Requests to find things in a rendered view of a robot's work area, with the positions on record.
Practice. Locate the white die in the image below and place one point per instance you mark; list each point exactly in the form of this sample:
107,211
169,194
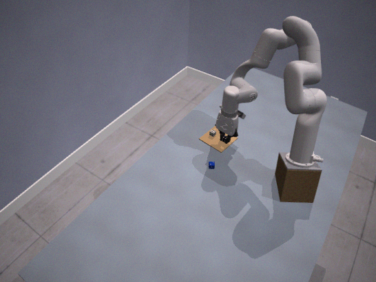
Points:
212,133

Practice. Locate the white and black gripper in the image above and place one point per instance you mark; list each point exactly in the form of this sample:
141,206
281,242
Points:
227,126

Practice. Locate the tan flat mat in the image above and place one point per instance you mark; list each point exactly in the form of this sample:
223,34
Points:
215,141

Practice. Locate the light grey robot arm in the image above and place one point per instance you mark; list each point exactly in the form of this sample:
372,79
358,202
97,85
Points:
308,103

